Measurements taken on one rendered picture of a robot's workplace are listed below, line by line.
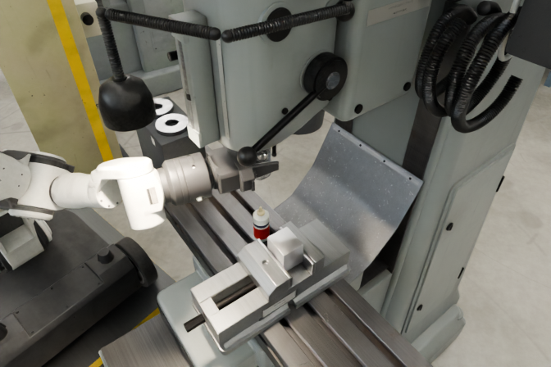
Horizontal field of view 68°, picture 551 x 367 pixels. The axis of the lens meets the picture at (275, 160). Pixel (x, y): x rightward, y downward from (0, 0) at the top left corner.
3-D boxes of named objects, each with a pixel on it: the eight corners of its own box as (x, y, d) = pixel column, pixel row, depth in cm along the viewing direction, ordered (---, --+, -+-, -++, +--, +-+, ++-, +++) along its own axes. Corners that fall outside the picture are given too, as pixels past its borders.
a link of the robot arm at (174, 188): (182, 161, 71) (115, 178, 67) (196, 217, 73) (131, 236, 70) (174, 151, 81) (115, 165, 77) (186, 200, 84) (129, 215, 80)
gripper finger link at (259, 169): (277, 169, 81) (248, 178, 79) (277, 157, 79) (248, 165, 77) (280, 174, 80) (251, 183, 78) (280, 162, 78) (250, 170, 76)
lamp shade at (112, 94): (92, 124, 56) (78, 83, 52) (126, 99, 61) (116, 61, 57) (134, 137, 54) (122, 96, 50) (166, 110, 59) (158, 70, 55)
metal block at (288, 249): (283, 273, 86) (284, 255, 82) (267, 254, 90) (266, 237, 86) (302, 261, 88) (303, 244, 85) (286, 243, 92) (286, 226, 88)
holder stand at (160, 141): (172, 197, 115) (160, 141, 102) (143, 157, 129) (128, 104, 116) (210, 180, 121) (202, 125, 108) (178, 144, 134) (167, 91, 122)
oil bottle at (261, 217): (259, 245, 102) (258, 215, 95) (250, 235, 105) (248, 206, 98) (272, 237, 104) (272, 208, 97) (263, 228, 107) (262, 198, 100)
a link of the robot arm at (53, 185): (111, 218, 80) (51, 215, 89) (122, 168, 83) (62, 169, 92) (63, 208, 71) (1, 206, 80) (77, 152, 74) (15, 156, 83)
